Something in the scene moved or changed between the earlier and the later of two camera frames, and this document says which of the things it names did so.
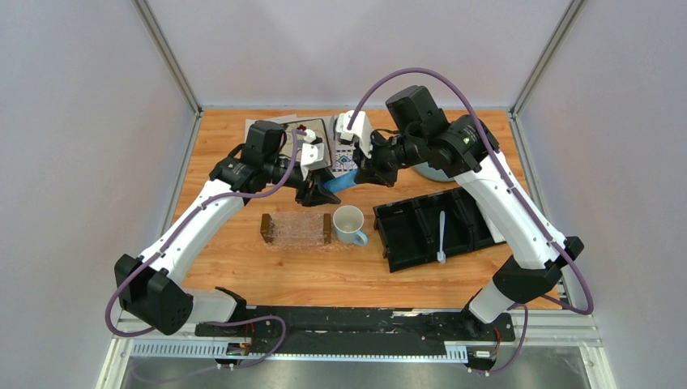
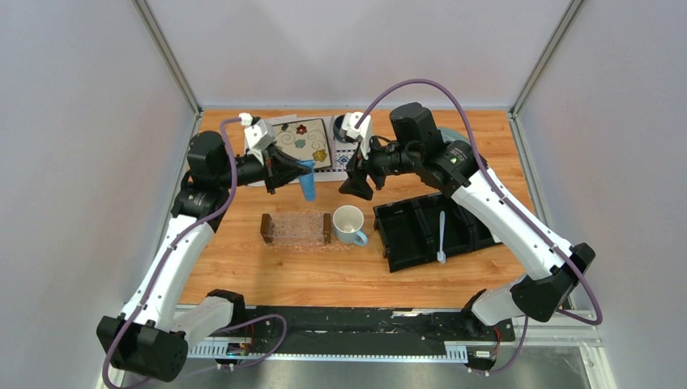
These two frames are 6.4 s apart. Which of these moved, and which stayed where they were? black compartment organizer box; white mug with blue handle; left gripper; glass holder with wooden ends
Moved: left gripper
Stayed: black compartment organizer box; glass holder with wooden ends; white mug with blue handle
